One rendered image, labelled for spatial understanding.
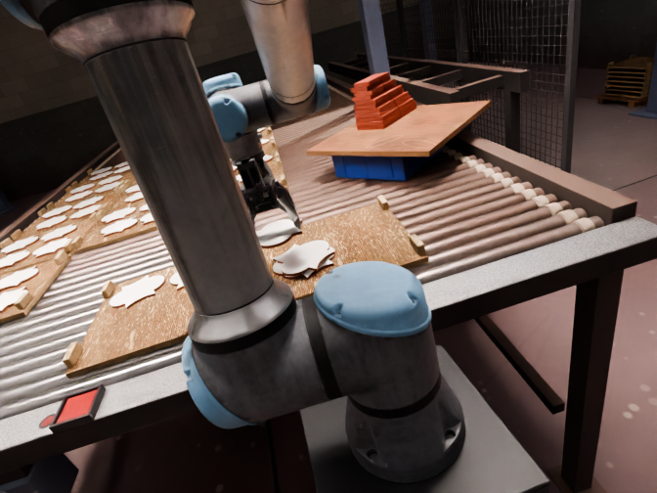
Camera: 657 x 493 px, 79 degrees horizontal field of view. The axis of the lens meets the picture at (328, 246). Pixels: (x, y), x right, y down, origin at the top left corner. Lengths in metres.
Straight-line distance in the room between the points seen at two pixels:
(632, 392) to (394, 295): 1.59
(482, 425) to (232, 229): 0.39
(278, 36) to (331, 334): 0.34
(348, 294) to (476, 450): 0.25
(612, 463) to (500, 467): 1.21
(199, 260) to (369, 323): 0.17
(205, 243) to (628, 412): 1.69
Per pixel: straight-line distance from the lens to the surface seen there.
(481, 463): 0.54
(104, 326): 1.13
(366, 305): 0.39
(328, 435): 0.60
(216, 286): 0.38
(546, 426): 1.77
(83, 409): 0.93
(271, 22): 0.50
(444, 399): 0.51
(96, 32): 0.37
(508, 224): 1.05
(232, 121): 0.70
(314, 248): 0.99
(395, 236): 1.01
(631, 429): 1.83
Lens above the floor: 1.44
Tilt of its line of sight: 29 degrees down
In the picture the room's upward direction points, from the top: 16 degrees counter-clockwise
